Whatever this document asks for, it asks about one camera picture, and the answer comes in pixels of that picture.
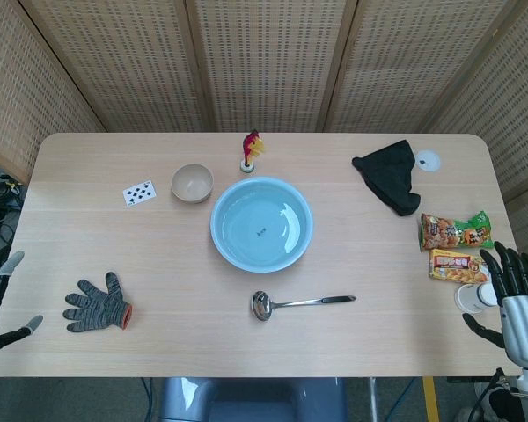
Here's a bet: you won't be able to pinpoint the metal ladle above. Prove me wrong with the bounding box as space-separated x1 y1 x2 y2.
251 290 357 323

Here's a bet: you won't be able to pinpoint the green orange snack bag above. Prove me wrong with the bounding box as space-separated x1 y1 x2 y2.
419 210 496 253

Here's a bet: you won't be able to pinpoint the red yellow feather shuttlecock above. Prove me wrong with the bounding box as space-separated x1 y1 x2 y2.
239 127 268 174

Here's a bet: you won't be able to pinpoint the black cloth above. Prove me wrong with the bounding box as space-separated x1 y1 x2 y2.
351 139 422 218

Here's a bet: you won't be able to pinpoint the small beige bowl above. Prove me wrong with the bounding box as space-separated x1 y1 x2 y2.
171 164 215 205

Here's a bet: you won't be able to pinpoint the yellow snack packet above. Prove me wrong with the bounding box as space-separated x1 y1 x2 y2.
428 248 492 284

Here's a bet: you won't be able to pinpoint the grey knit work glove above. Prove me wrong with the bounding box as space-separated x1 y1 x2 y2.
62 271 134 334

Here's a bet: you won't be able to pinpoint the light blue large bowl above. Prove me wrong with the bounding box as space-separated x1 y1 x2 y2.
209 176 314 274

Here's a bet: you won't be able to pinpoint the blue grey chair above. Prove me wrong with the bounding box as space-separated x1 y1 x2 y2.
159 376 348 422

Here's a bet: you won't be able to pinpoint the spades playing card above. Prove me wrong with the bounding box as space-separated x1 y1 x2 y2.
121 180 158 207

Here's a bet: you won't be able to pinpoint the white paper cup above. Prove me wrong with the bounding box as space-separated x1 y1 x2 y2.
454 282 498 315

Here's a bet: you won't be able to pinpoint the woven folding screen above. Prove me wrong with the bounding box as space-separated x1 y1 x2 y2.
0 0 528 247

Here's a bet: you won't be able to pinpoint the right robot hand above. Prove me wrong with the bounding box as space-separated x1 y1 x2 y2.
462 240 528 371

